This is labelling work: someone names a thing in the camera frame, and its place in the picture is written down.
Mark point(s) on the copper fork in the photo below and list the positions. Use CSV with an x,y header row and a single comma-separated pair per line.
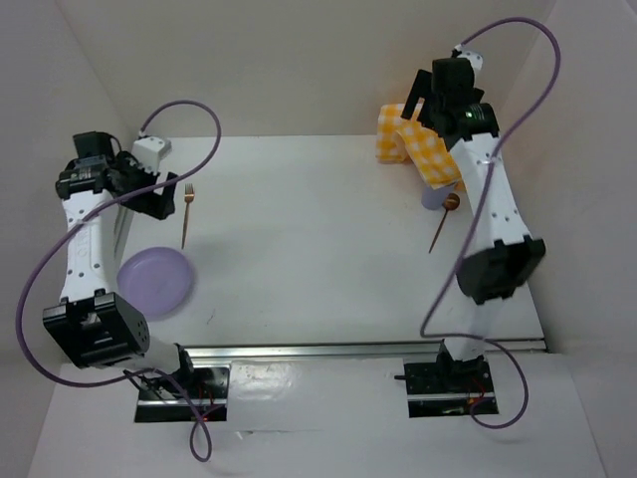
x,y
189,197

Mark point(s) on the aluminium front rail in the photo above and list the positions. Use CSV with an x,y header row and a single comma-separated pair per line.
x,y
379,350

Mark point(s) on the aluminium rail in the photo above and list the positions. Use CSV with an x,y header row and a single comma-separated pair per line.
x,y
121,230
379,350

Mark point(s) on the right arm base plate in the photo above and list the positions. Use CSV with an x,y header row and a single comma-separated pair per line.
x,y
430,393

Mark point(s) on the yellow checkered cloth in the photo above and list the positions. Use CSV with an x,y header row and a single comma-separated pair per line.
x,y
399,139

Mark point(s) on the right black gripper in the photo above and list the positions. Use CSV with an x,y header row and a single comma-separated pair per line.
x,y
423,88

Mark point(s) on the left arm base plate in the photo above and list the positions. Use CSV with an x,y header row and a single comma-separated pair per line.
x,y
159,401

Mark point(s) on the lavender plate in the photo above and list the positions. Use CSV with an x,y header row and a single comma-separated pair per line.
x,y
156,281

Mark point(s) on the copper spoon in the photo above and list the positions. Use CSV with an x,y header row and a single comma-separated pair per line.
x,y
450,203

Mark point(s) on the aluminium left rail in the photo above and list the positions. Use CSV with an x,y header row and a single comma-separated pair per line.
x,y
121,230

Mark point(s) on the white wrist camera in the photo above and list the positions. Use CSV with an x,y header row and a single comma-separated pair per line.
x,y
476,59
149,151

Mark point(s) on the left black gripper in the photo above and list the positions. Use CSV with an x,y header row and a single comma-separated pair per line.
x,y
154,204

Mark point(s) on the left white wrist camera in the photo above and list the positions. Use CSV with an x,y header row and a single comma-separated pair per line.
x,y
149,151

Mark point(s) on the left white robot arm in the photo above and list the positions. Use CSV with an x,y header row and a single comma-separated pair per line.
x,y
93,324

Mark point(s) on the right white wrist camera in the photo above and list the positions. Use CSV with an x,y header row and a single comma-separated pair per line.
x,y
476,59

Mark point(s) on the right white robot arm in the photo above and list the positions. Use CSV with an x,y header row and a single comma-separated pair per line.
x,y
501,254

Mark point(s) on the lavender cup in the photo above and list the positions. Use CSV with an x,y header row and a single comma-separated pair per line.
x,y
433,198

